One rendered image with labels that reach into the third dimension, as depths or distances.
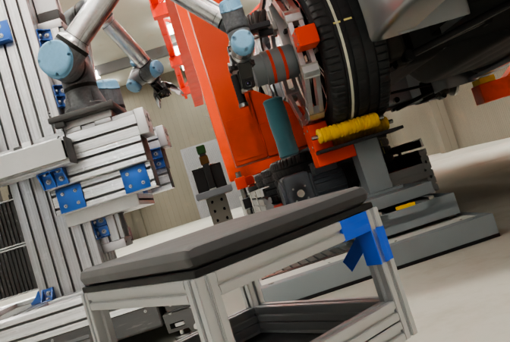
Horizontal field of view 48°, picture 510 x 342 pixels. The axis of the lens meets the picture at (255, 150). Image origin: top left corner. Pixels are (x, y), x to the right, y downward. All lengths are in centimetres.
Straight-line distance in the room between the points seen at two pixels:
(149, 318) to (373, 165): 105
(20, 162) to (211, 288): 132
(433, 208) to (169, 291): 150
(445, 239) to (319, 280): 44
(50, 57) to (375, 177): 129
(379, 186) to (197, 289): 170
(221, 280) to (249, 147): 200
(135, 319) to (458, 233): 108
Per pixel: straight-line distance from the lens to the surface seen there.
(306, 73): 212
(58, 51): 197
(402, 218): 212
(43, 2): 249
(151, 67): 280
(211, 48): 280
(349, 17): 214
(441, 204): 217
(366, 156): 235
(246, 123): 273
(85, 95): 207
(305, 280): 191
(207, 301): 72
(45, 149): 195
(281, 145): 243
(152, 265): 80
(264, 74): 233
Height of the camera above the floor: 38
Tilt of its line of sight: 4 degrees up
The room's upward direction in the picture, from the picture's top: 17 degrees counter-clockwise
